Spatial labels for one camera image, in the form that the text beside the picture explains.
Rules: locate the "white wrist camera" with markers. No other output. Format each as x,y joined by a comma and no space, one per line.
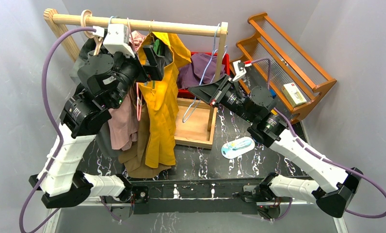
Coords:
240,69
116,40

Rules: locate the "green plastic hanger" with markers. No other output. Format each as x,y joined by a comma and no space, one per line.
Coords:
158,48

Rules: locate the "orange wooden shoe rack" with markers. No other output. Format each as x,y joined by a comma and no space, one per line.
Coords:
290,64

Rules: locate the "wooden clothes rack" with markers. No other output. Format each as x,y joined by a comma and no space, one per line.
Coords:
199,133

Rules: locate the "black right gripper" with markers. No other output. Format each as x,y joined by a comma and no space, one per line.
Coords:
212,93

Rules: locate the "small white box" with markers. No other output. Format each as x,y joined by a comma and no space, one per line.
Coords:
293,94

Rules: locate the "yellow pleated skirt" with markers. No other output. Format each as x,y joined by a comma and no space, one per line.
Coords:
161,101

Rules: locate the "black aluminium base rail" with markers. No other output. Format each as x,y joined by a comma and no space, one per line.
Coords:
196,206

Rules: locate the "white blister pack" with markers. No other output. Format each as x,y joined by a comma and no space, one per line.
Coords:
238,147

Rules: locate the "pink wire hanger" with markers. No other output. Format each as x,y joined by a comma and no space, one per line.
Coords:
139,102

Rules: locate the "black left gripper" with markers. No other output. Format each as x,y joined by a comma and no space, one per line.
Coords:
145,68

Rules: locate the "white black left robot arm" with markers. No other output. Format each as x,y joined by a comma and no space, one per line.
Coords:
104,80

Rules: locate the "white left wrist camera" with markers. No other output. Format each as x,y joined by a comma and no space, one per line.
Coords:
116,40

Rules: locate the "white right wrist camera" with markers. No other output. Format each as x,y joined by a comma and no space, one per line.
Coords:
240,69

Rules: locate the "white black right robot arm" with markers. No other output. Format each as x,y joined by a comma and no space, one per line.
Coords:
331,188

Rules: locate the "grey garment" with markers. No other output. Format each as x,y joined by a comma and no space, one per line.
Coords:
103,137

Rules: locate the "pink garment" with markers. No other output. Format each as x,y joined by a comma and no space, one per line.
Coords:
124,124

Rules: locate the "purple skirt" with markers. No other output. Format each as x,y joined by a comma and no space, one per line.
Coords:
196,70

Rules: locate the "brown garment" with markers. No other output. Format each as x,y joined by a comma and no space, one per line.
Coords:
134,158

